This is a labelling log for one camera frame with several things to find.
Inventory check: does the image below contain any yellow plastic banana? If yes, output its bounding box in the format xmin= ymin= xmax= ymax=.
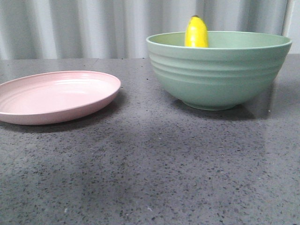
xmin=184 ymin=15 xmax=209 ymax=47

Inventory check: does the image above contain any green ribbed bowl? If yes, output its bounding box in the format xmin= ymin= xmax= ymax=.
xmin=146 ymin=31 xmax=292 ymax=111

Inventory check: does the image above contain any pink plate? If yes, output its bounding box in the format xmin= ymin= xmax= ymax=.
xmin=0 ymin=71 xmax=121 ymax=125

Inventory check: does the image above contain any white curtain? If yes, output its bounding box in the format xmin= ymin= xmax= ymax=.
xmin=0 ymin=0 xmax=300 ymax=60

